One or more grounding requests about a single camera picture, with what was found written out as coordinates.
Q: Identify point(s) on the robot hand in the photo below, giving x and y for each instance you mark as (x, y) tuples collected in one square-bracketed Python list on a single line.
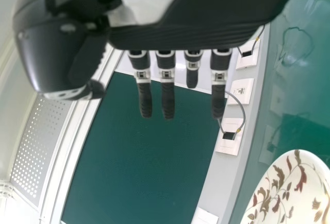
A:
[(206, 10)]

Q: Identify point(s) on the white socket plate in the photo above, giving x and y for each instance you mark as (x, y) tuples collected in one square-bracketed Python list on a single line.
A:
[(241, 91), (251, 61), (206, 216), (228, 148)]

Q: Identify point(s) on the white perforated panel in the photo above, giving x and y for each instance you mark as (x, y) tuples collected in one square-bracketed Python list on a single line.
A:
[(38, 144)]

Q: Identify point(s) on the plate with brown leaf pattern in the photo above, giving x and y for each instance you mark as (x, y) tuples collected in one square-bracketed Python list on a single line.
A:
[(291, 190)]

